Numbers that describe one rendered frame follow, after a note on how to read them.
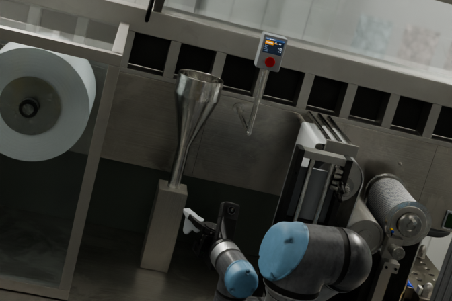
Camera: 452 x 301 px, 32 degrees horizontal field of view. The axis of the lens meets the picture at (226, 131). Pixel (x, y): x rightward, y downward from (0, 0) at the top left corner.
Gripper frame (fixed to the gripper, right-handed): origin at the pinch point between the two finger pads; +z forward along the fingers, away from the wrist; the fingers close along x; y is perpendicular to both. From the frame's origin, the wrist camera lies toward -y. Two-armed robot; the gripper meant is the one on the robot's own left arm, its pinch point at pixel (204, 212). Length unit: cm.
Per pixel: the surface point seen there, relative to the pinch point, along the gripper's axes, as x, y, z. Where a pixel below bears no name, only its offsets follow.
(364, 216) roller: 57, -7, 14
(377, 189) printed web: 67, -13, 27
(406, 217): 66, -13, 6
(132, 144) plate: -7, 4, 60
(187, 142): 0.7, -9.0, 32.4
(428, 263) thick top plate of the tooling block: 101, 7, 28
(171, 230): 5.5, 18.6, 30.0
